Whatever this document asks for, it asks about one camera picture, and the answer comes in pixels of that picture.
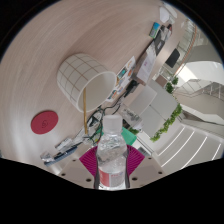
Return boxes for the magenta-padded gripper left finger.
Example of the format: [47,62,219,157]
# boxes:
[58,145,100,190]

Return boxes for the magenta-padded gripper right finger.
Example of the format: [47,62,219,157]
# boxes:
[125,145,166,189]

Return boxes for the clear red-labelled water bottle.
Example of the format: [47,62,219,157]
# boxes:
[95,114,129,191]

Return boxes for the white printed card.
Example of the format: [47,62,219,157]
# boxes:
[54,137,73,149]

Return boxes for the ceiling light strips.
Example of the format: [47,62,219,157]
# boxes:
[156,126,223,168]

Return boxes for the clear white-lidded tumbler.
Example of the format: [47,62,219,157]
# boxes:
[118,103,144,131]

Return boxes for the flat round red coaster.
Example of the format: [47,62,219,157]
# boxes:
[30,110,60,135]

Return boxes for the wooden stir stick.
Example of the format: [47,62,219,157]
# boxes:
[82,87,88,135]

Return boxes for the white plant-topped cabinet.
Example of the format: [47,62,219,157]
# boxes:
[128,78,184,143]

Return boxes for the white grid-pattern mug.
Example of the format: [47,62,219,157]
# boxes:
[56,53,118,113]

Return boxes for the colourful sticker sheet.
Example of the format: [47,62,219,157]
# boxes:
[106,55,137,103]

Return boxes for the open white booklet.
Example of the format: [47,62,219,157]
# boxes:
[136,46,158,84]

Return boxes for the black chair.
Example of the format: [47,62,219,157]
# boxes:
[164,48,181,69]

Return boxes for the small teal marker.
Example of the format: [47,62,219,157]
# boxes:
[148,21,161,39]

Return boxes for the white power strip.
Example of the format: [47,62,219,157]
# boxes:
[159,6,172,24]

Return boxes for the tangled black cables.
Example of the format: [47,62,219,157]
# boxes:
[83,103,124,144]

